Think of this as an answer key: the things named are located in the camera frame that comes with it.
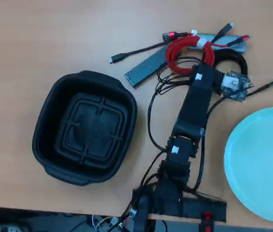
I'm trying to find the red and black clamp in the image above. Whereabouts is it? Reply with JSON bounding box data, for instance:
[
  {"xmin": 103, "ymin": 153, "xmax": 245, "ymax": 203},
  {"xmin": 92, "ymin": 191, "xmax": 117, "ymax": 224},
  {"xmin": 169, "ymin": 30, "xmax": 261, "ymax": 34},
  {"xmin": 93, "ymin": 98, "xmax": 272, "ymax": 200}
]
[{"xmin": 200, "ymin": 211, "xmax": 215, "ymax": 232}]

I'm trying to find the black square plastic bowl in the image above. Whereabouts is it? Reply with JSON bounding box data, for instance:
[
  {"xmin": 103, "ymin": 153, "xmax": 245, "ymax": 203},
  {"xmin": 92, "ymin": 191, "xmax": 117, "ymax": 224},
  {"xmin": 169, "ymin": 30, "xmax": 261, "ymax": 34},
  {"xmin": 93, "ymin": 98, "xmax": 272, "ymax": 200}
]
[{"xmin": 31, "ymin": 70, "xmax": 137, "ymax": 187}]

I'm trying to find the dark ribbed metal enclosure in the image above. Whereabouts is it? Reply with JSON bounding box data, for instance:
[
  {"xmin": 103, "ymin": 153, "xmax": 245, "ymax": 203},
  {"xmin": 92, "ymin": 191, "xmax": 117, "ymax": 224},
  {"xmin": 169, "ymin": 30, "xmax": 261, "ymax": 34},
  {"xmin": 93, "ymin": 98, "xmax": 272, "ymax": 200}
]
[{"xmin": 124, "ymin": 44, "xmax": 176, "ymax": 89}]

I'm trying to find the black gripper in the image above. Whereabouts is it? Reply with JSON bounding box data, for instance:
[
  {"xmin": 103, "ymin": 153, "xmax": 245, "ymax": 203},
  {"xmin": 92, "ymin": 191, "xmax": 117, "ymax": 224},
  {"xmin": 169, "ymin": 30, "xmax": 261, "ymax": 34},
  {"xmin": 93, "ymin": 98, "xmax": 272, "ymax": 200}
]
[{"xmin": 190, "ymin": 64, "xmax": 225, "ymax": 94}]

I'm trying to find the controller board with wires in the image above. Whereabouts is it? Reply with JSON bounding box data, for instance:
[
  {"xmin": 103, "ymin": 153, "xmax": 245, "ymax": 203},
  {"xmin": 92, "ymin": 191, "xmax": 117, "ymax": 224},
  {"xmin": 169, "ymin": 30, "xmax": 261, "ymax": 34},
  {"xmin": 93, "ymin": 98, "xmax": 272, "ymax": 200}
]
[{"xmin": 88, "ymin": 212, "xmax": 137, "ymax": 232}]

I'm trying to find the light blue plate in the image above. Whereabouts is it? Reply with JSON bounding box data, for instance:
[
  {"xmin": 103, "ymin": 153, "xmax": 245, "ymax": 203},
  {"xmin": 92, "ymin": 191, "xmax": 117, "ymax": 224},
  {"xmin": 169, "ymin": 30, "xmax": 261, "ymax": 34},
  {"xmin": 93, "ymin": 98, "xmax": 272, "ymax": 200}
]
[{"xmin": 224, "ymin": 106, "xmax": 273, "ymax": 224}]

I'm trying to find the red braided charging cable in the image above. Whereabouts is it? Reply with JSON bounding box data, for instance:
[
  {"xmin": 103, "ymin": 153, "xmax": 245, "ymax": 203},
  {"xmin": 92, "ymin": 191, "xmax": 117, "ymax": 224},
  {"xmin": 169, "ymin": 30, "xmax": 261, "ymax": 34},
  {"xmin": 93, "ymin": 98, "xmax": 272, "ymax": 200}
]
[{"xmin": 162, "ymin": 30, "xmax": 251, "ymax": 76}]

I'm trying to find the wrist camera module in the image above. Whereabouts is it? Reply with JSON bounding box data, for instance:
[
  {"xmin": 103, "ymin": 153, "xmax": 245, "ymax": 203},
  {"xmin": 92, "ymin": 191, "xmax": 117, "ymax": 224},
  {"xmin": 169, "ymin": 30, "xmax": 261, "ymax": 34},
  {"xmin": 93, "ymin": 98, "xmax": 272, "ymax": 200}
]
[{"xmin": 219, "ymin": 69, "xmax": 252, "ymax": 103}]

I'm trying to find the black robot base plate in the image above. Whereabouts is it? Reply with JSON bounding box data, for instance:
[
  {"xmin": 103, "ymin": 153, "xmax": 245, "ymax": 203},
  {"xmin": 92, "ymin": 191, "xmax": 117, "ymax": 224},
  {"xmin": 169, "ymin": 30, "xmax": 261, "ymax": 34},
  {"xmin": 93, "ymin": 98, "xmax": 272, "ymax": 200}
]
[{"xmin": 132, "ymin": 187, "xmax": 227, "ymax": 224}]

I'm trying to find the grey flat metal enclosure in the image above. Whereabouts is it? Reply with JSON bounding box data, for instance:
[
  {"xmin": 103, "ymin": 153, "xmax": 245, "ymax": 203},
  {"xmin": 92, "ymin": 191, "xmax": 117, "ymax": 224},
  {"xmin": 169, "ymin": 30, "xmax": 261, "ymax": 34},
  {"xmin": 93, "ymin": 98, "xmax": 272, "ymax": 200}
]
[{"xmin": 187, "ymin": 32, "xmax": 251, "ymax": 54}]

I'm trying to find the thin black camera cable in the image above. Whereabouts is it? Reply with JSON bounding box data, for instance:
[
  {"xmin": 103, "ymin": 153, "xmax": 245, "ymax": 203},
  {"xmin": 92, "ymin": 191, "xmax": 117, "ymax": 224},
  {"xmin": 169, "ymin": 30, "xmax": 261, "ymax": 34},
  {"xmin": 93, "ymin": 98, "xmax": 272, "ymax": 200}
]
[{"xmin": 191, "ymin": 95, "xmax": 225, "ymax": 192}]

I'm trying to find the black charging cable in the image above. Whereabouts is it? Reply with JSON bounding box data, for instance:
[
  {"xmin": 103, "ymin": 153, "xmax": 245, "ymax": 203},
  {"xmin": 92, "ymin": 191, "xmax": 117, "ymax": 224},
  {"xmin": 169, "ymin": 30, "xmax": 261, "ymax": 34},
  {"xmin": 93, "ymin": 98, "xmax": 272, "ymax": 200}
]
[{"xmin": 213, "ymin": 49, "xmax": 273, "ymax": 98}]

